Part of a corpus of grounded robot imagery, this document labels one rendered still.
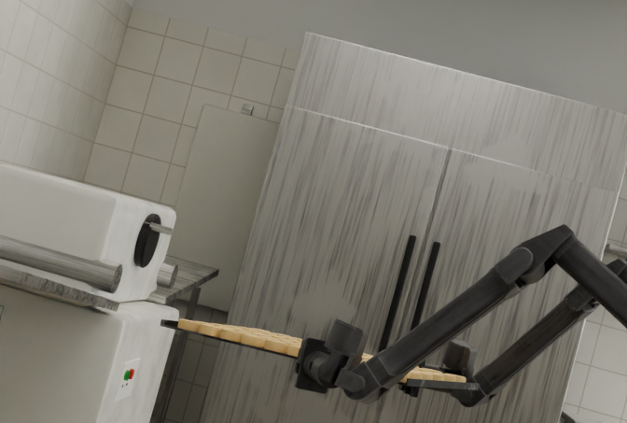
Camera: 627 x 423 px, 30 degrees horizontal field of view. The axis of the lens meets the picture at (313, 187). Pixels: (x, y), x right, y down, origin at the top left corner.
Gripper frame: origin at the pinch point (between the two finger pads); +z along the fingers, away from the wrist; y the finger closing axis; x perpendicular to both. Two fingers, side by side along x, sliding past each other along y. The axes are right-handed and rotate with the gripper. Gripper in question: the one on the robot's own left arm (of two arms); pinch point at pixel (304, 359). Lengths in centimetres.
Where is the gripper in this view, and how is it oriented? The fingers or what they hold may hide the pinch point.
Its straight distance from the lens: 241.6
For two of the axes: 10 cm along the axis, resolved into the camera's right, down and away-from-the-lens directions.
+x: 9.3, 2.4, 2.7
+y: -2.3, 9.7, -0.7
